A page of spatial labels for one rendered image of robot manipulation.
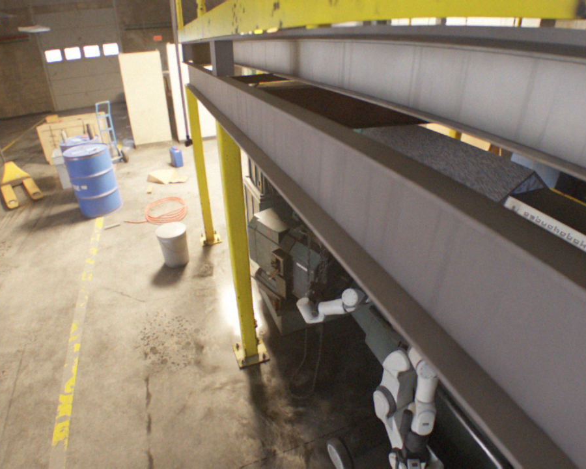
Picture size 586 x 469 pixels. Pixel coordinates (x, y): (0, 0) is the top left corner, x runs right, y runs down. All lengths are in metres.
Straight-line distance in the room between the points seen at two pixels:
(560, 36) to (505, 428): 0.36
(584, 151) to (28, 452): 2.89
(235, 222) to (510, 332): 1.57
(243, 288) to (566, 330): 1.87
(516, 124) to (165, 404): 2.36
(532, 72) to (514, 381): 0.62
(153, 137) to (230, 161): 6.17
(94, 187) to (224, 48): 3.54
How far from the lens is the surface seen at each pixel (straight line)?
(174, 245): 3.38
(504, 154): 5.05
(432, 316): 0.50
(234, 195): 1.74
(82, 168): 4.75
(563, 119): 0.81
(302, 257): 2.13
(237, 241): 1.88
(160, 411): 2.46
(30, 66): 16.12
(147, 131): 7.76
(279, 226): 2.29
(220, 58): 1.58
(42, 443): 2.69
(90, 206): 4.95
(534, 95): 0.84
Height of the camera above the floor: 2.03
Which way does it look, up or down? 32 degrees down
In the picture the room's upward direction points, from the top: straight up
